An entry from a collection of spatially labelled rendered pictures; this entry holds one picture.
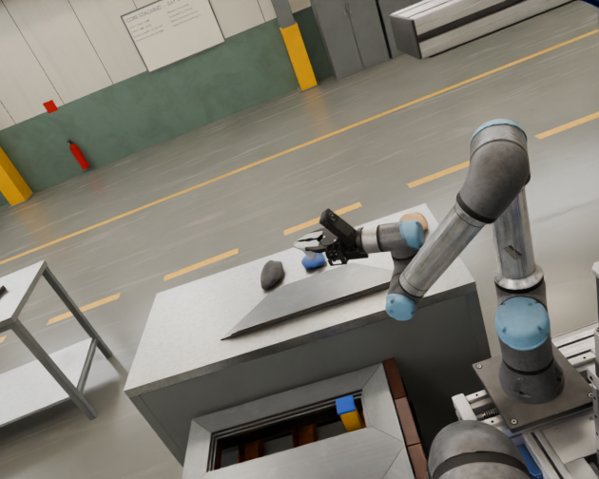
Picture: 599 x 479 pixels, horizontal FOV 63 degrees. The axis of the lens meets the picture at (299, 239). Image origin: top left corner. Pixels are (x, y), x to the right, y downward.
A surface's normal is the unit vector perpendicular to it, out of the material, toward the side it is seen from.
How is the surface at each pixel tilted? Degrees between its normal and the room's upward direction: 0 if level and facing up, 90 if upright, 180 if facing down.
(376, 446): 0
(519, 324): 8
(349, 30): 90
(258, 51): 90
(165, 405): 90
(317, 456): 0
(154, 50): 90
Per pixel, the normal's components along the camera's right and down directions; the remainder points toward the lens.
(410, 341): 0.05, 0.49
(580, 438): -0.34, -0.81
